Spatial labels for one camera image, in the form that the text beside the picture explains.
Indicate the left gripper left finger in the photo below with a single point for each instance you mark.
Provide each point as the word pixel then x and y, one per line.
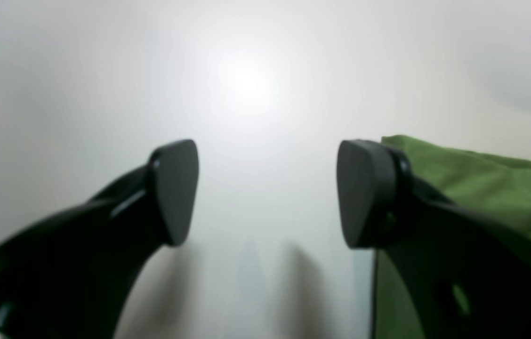
pixel 68 276

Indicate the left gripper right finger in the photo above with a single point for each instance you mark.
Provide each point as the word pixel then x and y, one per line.
pixel 468 277

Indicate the green t-shirt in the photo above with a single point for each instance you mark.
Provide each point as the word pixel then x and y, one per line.
pixel 495 187

